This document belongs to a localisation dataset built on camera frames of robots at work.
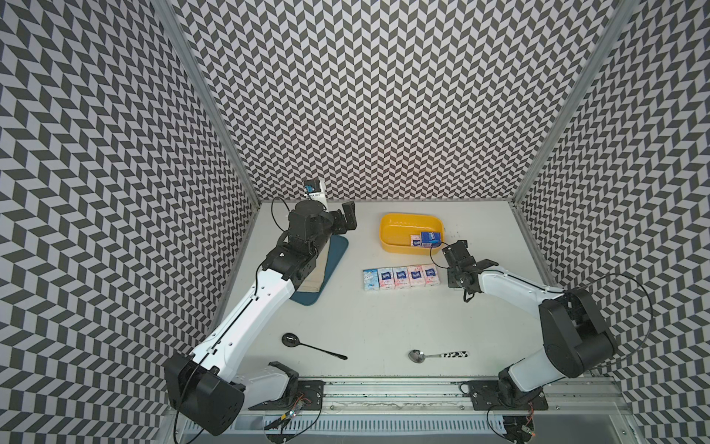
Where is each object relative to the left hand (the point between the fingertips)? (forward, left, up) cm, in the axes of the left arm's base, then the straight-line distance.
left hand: (339, 207), depth 73 cm
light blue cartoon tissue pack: (-6, -8, -30) cm, 31 cm away
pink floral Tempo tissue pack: (-4, -24, -30) cm, 39 cm away
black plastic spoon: (-25, +15, -30) cm, 42 cm away
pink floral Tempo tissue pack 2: (-4, -29, -30) cm, 42 cm away
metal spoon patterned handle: (-30, -21, -31) cm, 48 cm away
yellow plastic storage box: (+17, -19, -30) cm, 39 cm away
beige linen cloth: (-7, +11, -30) cm, 32 cm away
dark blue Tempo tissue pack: (+8, -30, -26) cm, 41 cm away
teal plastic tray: (+6, +4, -32) cm, 32 cm away
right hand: (-6, -40, -29) cm, 50 cm away
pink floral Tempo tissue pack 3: (+10, -25, -29) cm, 40 cm away
